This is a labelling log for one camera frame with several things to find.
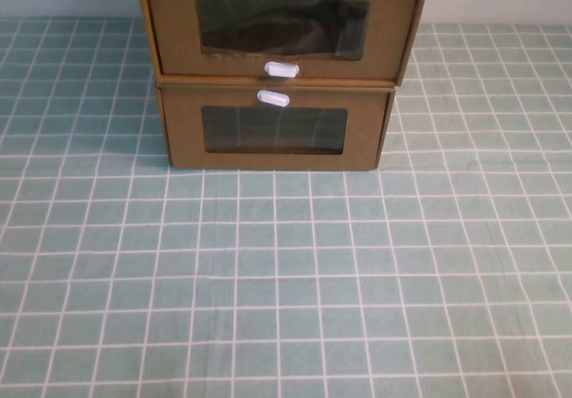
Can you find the lower cardboard drawer with window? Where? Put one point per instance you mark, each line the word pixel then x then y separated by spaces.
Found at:
pixel 390 121

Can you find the green checkered tablecloth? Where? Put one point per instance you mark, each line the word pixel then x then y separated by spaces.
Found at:
pixel 286 308

